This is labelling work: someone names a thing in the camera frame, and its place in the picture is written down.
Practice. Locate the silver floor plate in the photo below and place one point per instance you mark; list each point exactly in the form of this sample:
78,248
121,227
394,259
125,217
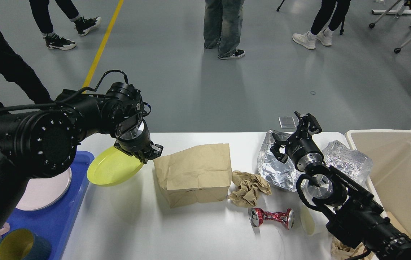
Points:
287,122

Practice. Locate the person with white sneakers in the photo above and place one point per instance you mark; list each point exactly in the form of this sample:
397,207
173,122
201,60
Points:
327,20

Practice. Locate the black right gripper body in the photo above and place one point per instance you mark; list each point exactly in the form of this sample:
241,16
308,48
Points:
295,149

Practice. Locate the crumpled brown paper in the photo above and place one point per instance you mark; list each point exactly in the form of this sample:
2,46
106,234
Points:
249,187

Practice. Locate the blue plastic tray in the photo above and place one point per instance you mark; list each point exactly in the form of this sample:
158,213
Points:
55,222

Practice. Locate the silver foil bag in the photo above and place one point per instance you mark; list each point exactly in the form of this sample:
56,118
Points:
283,176

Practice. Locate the yellow plate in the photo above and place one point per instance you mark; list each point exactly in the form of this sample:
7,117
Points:
112,167

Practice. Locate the pink plate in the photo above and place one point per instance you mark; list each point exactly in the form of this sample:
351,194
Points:
42,193

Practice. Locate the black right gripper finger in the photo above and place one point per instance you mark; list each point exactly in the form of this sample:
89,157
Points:
278,148
307,126

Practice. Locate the white paper cup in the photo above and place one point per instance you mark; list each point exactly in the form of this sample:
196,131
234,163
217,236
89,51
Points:
313,222

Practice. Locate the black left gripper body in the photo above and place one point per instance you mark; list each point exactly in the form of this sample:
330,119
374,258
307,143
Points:
135,141

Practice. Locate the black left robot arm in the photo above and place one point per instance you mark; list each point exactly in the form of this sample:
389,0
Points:
40,141

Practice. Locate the person with black green sneakers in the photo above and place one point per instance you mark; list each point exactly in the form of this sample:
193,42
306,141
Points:
75,21

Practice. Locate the brown paper bag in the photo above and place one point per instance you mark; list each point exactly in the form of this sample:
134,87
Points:
201,174

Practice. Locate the person in grey jeans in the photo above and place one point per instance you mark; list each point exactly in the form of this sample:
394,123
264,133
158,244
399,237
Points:
222,27

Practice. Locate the teal mug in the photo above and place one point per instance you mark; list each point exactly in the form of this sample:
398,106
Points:
23,244

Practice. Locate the beige plastic bin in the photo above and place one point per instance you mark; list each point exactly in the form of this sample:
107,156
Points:
390,178

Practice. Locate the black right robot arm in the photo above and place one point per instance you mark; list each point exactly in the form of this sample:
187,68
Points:
353,216

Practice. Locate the crushed red can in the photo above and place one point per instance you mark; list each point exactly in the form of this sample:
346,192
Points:
257,216

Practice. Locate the crumpled paper under arm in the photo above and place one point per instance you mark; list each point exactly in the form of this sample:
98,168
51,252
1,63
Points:
339,251

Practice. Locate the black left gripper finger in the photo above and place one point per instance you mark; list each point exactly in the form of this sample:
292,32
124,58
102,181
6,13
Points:
141,157
154,151

